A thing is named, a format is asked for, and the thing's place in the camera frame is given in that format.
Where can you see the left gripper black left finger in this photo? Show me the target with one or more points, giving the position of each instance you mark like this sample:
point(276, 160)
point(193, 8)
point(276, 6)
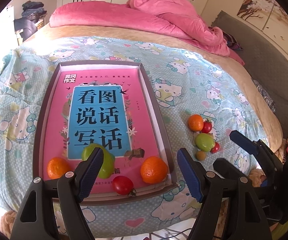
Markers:
point(36, 218)

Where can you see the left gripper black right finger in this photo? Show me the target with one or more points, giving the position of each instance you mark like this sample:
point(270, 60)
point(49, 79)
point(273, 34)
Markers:
point(245, 217)

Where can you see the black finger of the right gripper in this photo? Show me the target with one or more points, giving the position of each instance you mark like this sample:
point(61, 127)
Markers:
point(267, 160)
point(227, 170)

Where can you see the red cherry tomato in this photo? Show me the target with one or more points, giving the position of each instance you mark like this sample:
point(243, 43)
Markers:
point(216, 148)
point(207, 126)
point(124, 186)

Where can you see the small brown-green fruit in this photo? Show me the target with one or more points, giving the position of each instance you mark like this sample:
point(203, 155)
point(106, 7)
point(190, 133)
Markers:
point(200, 155)

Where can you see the green apple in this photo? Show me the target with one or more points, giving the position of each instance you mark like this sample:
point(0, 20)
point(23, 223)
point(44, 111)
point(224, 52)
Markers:
point(204, 142)
point(108, 165)

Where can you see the orange mandarin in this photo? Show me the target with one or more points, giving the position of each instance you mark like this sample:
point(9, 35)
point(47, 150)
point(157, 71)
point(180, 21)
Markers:
point(195, 123)
point(57, 167)
point(153, 170)

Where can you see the hello kitty bed sheet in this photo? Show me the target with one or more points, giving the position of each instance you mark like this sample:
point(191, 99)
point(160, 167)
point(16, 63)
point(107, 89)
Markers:
point(184, 83)

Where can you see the grey headboard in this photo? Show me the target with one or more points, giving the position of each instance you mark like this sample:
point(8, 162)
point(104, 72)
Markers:
point(263, 61)

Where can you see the dark patterned pillow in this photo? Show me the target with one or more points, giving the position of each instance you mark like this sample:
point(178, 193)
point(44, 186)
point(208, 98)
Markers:
point(232, 43)

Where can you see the grey cardboard box tray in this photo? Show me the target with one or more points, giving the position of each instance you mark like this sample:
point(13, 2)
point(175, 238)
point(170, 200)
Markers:
point(105, 64)

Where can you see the pink book with blue title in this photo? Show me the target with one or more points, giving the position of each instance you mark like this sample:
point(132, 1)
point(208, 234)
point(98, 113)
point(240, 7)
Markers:
point(114, 108)

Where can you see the pink blanket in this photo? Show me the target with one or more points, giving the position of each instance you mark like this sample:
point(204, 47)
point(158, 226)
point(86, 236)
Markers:
point(174, 18)

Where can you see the pile of dark clothes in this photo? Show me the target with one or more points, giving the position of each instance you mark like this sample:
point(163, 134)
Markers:
point(31, 14)

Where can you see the tree painting on wall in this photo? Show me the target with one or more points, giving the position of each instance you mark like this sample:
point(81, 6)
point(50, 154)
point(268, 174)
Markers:
point(269, 17)

